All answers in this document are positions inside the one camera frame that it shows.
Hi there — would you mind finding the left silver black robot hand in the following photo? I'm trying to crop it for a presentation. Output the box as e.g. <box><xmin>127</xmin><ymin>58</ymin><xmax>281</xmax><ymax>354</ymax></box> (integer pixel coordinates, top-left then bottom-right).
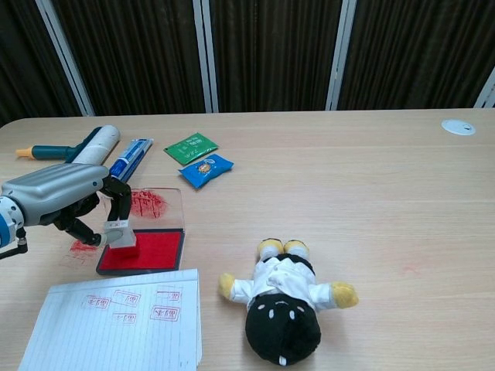
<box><xmin>2</xmin><ymin>162</ymin><xmax>136</xmax><ymax>248</ymax></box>

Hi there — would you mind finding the clear red rectangular stamp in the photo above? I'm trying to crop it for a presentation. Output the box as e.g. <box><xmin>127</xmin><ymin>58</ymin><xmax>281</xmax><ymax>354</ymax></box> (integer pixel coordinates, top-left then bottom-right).
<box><xmin>103</xmin><ymin>219</ymin><xmax>138</xmax><ymax>259</ymax></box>

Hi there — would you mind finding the teal lint roller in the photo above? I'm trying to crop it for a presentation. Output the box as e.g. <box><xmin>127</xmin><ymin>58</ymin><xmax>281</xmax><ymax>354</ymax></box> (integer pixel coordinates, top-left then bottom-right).
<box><xmin>15</xmin><ymin>124</ymin><xmax>121</xmax><ymax>167</ymax></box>

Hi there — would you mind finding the blue white toothpaste tube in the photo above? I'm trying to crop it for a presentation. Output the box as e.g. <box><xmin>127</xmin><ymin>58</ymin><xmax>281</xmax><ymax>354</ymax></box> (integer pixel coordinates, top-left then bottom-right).
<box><xmin>108</xmin><ymin>138</ymin><xmax>155</xmax><ymax>182</ymax></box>

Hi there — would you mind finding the red ink pad clear lid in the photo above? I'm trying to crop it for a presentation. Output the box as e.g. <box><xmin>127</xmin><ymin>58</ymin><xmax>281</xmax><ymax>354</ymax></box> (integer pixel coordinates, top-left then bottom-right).
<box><xmin>95</xmin><ymin>187</ymin><xmax>186</xmax><ymax>277</ymax></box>

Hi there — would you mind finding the green sachet packet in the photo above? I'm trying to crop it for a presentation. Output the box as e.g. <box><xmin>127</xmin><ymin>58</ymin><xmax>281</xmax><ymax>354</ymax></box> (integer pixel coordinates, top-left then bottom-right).
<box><xmin>162</xmin><ymin>131</ymin><xmax>220</xmax><ymax>160</ymax></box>

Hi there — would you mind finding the blue snack packet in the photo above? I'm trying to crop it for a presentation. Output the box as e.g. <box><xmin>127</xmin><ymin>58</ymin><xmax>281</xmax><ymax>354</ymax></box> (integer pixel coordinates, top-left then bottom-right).
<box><xmin>177</xmin><ymin>153</ymin><xmax>235</xmax><ymax>190</ymax></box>

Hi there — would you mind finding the white lined notepad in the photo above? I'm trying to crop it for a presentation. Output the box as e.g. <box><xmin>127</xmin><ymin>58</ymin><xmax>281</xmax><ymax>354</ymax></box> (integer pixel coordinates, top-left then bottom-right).
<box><xmin>17</xmin><ymin>267</ymin><xmax>204</xmax><ymax>371</ymax></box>

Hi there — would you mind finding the black plush toy white coat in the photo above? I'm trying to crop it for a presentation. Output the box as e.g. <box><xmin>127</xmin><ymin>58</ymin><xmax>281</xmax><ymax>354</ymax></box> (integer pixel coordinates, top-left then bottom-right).
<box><xmin>217</xmin><ymin>237</ymin><xmax>360</xmax><ymax>366</ymax></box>

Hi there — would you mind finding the grey partition frame post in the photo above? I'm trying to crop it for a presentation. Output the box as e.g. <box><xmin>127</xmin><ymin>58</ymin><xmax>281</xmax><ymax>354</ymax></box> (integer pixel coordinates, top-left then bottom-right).
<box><xmin>473</xmin><ymin>66</ymin><xmax>495</xmax><ymax>109</ymax></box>
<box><xmin>35</xmin><ymin>0</ymin><xmax>96</xmax><ymax>117</ymax></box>
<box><xmin>192</xmin><ymin>0</ymin><xmax>220</xmax><ymax>114</ymax></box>
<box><xmin>325</xmin><ymin>0</ymin><xmax>357</xmax><ymax>111</ymax></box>

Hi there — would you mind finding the white round cable grommet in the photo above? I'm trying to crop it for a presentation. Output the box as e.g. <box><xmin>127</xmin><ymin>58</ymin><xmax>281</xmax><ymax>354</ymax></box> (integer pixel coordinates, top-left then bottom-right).
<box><xmin>441</xmin><ymin>118</ymin><xmax>476</xmax><ymax>136</ymax></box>

